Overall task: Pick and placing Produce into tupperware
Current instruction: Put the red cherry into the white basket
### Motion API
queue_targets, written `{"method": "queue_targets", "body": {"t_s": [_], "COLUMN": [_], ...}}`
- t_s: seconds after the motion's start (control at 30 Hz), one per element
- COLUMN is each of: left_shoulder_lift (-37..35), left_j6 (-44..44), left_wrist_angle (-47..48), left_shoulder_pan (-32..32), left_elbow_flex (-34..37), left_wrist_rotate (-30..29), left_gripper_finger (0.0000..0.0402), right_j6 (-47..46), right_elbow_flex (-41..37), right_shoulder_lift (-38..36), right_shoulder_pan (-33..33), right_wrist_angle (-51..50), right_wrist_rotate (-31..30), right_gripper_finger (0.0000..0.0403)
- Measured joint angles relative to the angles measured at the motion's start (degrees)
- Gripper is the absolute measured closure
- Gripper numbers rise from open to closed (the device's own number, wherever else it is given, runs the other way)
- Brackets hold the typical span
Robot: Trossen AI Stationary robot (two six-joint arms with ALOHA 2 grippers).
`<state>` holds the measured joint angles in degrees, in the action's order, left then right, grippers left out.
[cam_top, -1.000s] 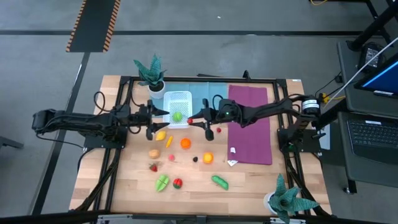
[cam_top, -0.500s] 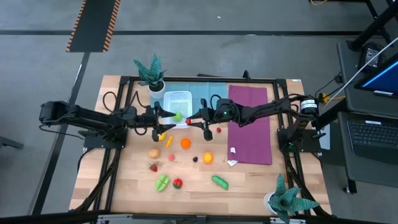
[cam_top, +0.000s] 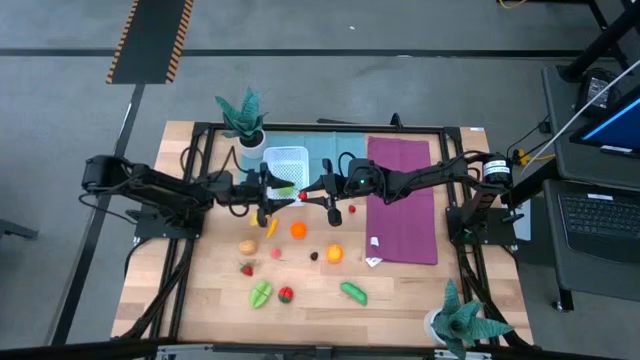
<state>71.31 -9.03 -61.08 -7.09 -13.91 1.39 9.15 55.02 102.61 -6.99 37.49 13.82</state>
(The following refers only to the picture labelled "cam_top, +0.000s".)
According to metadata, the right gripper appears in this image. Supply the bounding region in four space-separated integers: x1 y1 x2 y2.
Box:
301 158 386 228

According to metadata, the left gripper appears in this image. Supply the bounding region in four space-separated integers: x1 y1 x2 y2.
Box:
215 169 296 229

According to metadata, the green cucumber toy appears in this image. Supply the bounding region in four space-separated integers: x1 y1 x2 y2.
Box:
339 281 369 308

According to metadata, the white perforated plastic basket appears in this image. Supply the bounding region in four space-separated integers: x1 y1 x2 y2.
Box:
261 145 311 208

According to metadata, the teal cloth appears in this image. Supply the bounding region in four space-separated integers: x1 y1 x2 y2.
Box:
238 131 369 190

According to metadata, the artificial plant in white pot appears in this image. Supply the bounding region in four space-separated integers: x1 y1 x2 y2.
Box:
423 278 515 360
214 87 269 160

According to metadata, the purple cloth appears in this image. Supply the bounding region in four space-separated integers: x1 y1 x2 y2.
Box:
366 136 439 266

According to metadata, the green toy starfruit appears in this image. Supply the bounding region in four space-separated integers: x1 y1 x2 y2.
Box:
249 280 274 310

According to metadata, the black mat with striped edges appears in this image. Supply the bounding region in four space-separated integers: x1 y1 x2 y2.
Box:
105 0 195 85

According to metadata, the yellow power plug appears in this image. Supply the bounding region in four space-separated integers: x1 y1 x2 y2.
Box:
514 148 556 167

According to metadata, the grey chair base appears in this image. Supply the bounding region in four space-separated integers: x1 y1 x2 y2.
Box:
0 218 40 241

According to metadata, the white rod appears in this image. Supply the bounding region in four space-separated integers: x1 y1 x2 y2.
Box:
522 59 640 174

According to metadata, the black laptop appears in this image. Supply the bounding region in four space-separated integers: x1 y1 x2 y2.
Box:
544 178 640 304

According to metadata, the black power adapter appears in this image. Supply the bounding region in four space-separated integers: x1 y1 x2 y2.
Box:
574 69 621 119

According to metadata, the monitor with blue screen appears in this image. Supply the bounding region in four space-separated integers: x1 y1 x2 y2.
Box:
569 87 640 160

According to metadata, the black stand beam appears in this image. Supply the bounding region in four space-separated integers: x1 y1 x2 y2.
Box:
557 0 640 84

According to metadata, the black metal table frame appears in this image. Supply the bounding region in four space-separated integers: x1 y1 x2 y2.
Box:
114 121 534 351

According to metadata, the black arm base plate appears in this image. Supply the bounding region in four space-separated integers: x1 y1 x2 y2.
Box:
133 199 207 240
446 205 517 246

